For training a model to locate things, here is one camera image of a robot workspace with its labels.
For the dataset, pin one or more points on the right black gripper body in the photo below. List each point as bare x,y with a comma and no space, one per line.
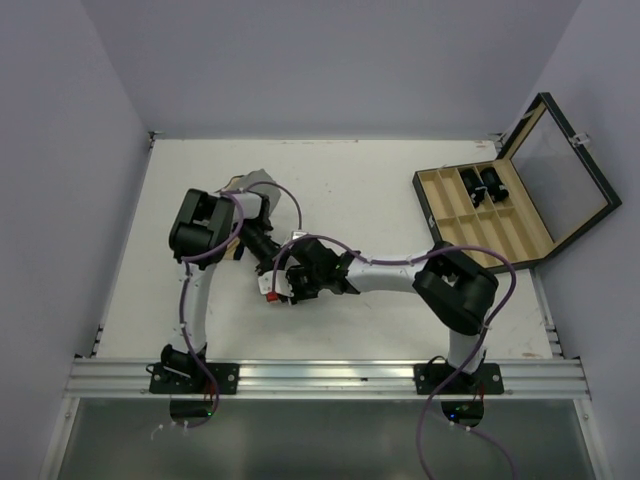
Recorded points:
305,283

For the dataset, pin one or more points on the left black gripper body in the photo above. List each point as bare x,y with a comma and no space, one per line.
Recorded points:
259,244

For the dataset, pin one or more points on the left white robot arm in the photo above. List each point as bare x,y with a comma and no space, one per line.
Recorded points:
207,225

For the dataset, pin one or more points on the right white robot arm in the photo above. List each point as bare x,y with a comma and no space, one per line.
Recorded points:
457,289

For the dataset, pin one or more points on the grey underwear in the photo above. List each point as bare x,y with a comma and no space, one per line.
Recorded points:
261,182

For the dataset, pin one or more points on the beige underwear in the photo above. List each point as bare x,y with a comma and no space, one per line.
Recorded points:
231,251

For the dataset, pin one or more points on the black rolled item left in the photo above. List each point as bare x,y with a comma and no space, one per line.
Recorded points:
473,185

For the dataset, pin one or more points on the black rolled item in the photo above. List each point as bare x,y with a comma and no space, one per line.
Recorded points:
473,185
496,189

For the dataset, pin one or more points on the black rolled item right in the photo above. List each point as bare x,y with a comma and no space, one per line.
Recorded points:
496,189

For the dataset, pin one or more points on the black wooden compartment box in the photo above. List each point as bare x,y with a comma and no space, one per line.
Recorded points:
557,194

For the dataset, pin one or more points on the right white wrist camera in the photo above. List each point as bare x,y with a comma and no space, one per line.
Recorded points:
275,287

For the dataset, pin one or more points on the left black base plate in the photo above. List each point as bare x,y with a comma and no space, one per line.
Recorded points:
164,381

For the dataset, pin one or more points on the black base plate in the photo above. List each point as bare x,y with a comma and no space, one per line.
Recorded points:
457,380
164,381

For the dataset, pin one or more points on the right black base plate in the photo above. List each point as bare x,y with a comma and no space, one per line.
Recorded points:
457,380

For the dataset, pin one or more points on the aluminium mounting rail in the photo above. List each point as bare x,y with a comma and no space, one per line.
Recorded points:
334,380

